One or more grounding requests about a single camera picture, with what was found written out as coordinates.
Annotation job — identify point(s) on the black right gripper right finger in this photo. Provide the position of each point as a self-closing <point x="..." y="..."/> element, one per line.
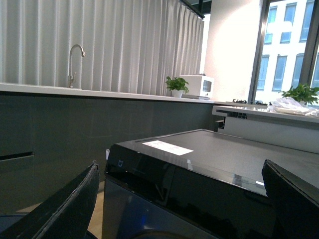
<point x="295" y="201"/>

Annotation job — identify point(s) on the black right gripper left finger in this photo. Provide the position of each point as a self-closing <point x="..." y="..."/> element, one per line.
<point x="64" y="215"/>

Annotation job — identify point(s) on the grey front-load washing machine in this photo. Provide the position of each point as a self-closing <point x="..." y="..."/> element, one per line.
<point x="215" y="192"/>

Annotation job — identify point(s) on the white counter ledge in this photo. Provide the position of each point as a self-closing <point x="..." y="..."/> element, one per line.
<point x="261" y="125"/>

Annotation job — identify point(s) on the dark grey kitchen counter cabinet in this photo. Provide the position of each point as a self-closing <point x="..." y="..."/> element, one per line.
<point x="48" y="135"/>

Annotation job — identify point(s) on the crumpled clear plastic bag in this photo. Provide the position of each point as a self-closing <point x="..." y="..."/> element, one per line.
<point x="290" y="106"/>

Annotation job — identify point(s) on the green plant by window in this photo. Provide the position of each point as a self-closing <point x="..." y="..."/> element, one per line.
<point x="303" y="92"/>

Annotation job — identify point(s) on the black gas stove grate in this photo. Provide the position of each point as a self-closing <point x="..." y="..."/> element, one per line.
<point x="246" y="102"/>

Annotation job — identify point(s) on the white sticker on washer top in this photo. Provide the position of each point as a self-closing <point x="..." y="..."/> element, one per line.
<point x="167" y="147"/>

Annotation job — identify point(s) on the white countertop oven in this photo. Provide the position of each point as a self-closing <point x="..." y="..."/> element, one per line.
<point x="199" y="86"/>

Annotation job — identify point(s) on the small green potted plant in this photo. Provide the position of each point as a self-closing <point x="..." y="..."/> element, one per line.
<point x="178" y="84"/>

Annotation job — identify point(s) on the white pleated curtain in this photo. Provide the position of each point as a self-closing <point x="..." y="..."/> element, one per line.
<point x="127" y="46"/>

